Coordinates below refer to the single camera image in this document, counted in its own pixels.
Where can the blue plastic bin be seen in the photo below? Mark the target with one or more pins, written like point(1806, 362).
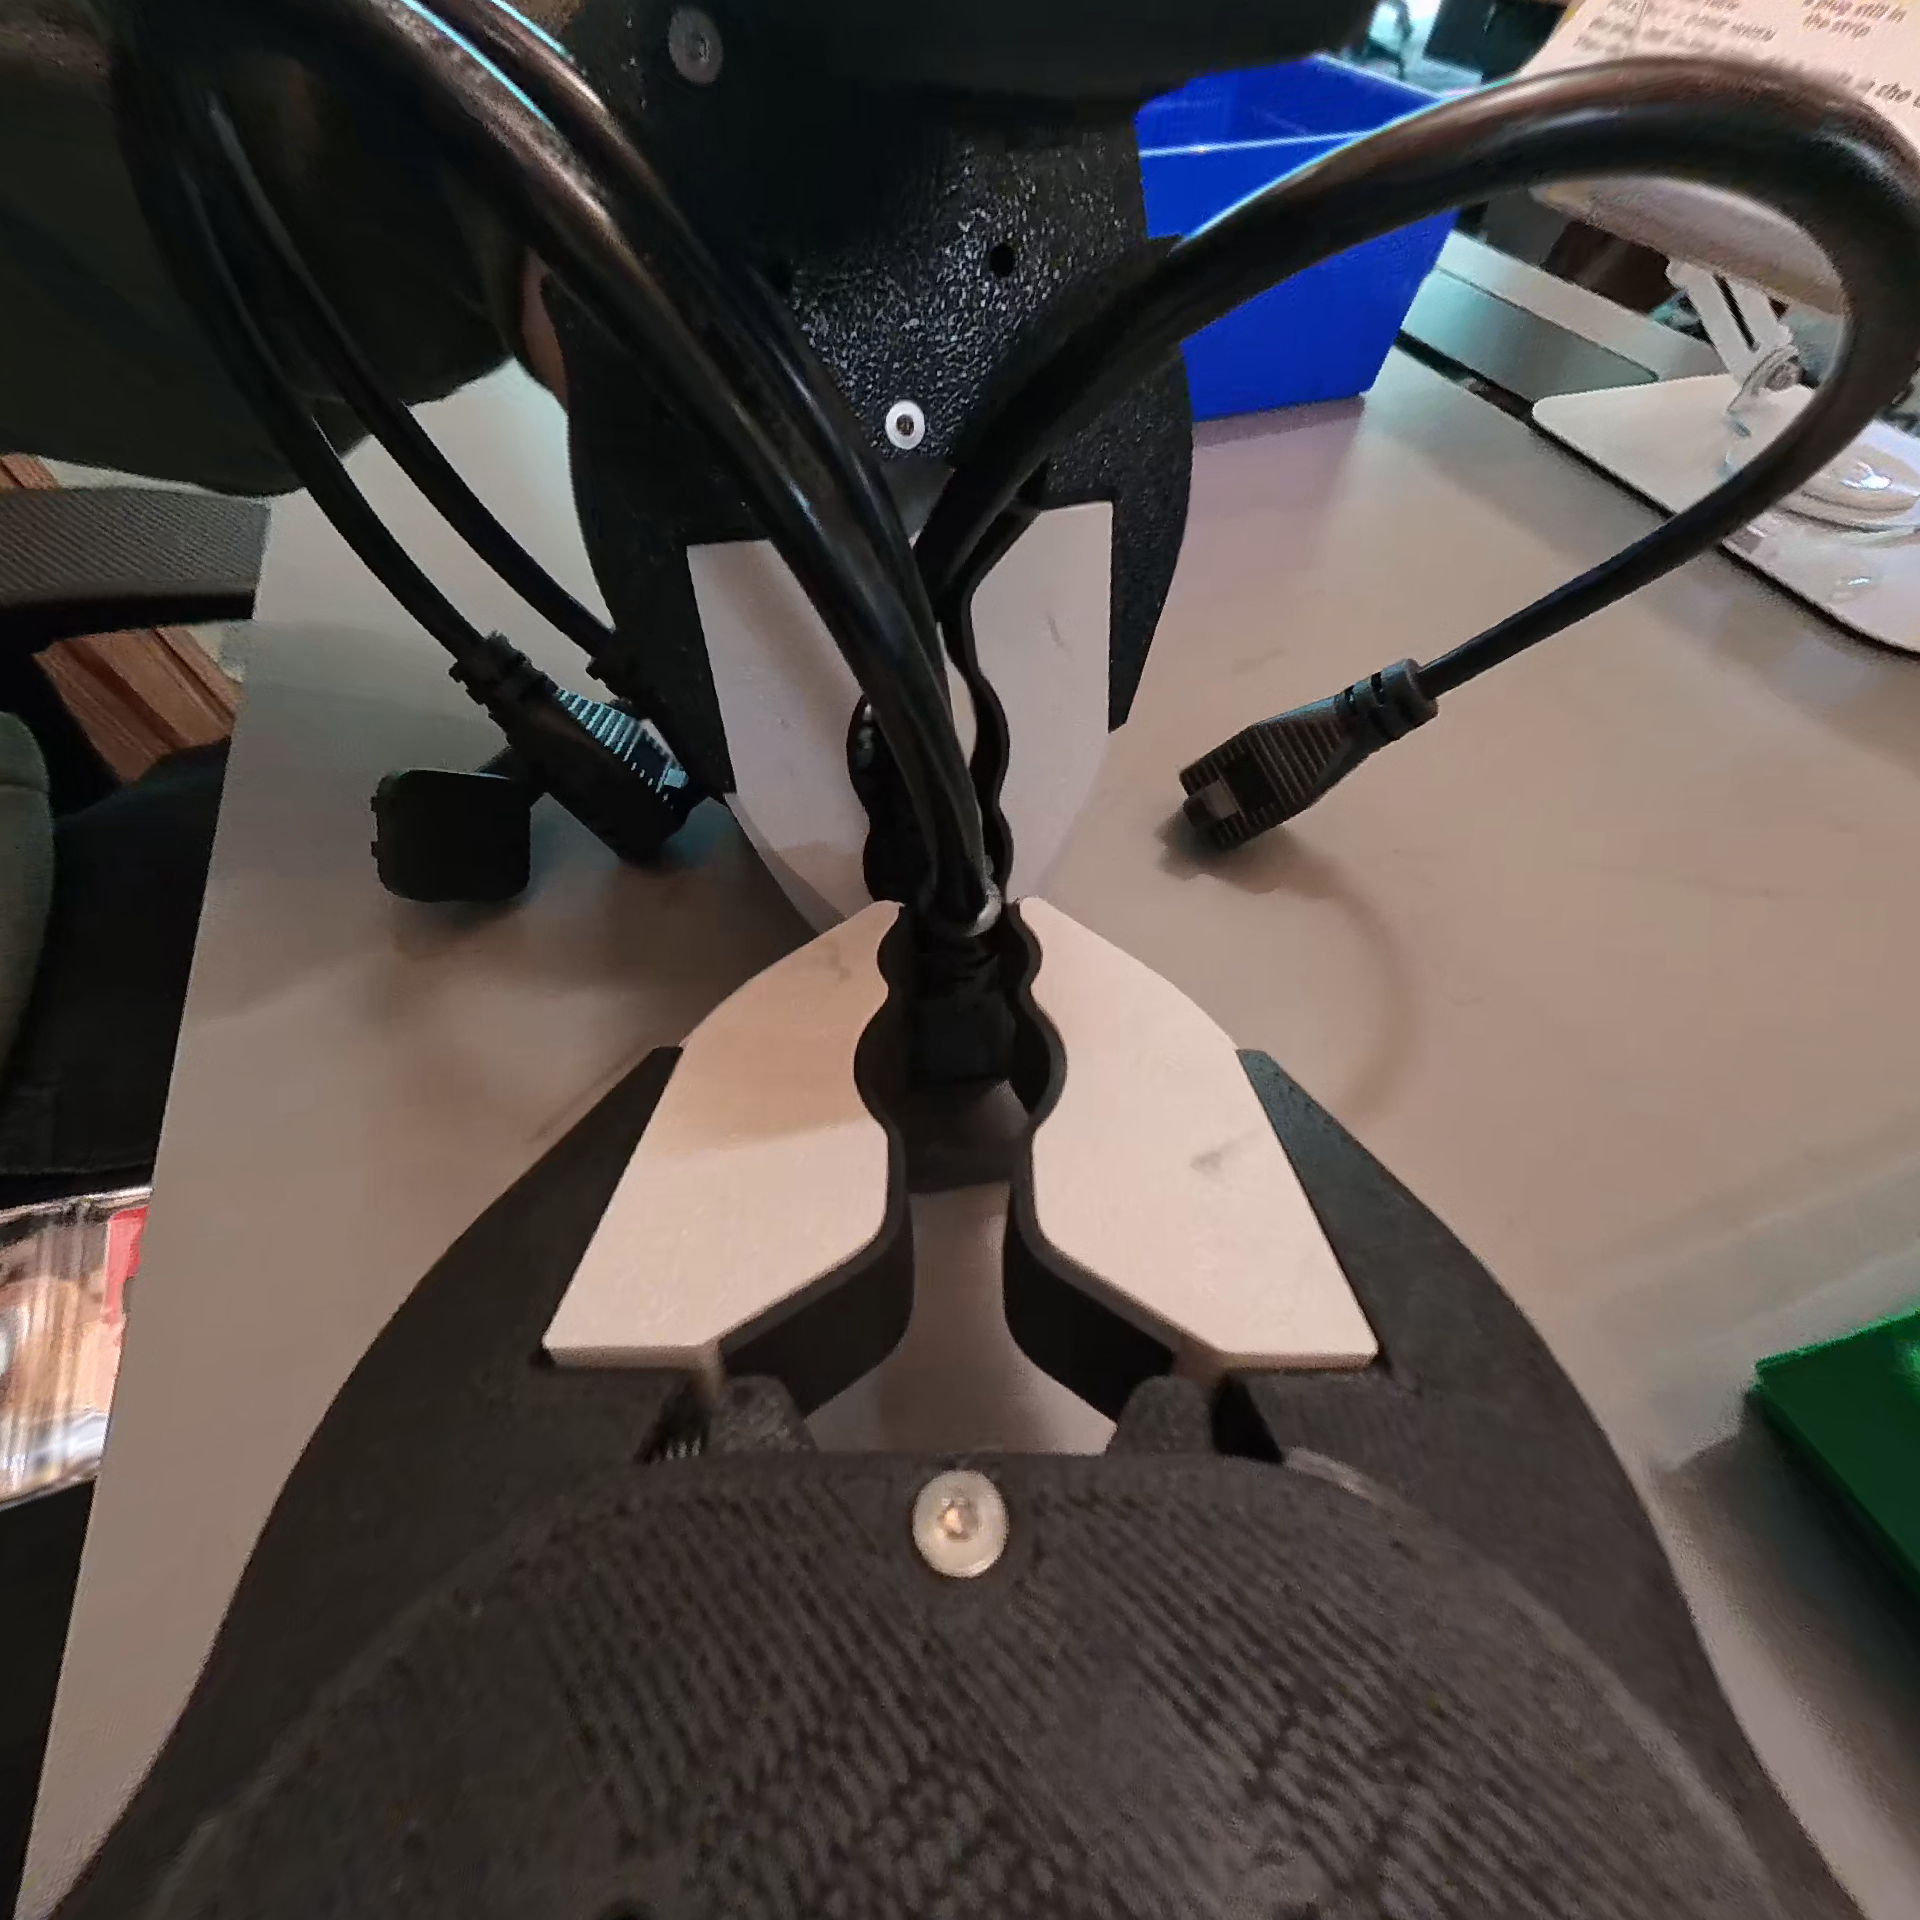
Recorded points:
point(1292, 299)

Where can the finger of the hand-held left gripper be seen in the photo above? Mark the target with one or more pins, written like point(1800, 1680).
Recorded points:
point(1057, 677)
point(774, 704)

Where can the clear plastic packet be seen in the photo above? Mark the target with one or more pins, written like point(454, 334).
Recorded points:
point(59, 1348)

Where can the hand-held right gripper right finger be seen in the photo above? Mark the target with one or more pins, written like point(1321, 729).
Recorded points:
point(1184, 1185)

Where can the white document stand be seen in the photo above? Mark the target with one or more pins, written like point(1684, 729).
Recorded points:
point(1635, 422)

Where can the grey office chair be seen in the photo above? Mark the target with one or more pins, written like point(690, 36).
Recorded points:
point(118, 555)

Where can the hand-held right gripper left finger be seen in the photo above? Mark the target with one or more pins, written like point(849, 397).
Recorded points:
point(735, 1170)

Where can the green flat board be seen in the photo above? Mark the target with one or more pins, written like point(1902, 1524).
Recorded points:
point(1860, 1455)

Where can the silver flat device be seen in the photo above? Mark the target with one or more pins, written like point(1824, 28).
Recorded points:
point(1532, 323)

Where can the printed paper sheet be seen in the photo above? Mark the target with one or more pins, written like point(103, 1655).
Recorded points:
point(1726, 32)

